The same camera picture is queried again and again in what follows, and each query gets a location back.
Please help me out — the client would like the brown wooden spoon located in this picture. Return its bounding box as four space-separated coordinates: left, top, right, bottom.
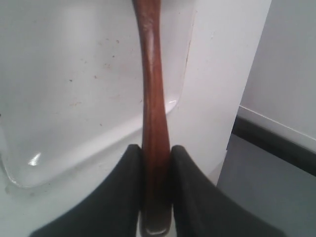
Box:
133 0 172 237

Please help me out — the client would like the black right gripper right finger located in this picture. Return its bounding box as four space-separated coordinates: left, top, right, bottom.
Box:
171 145 284 237

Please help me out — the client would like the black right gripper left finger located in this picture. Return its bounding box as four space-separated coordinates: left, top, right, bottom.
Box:
31 145 143 237

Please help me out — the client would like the white plastic tray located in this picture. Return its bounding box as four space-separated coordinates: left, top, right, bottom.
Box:
0 0 198 190

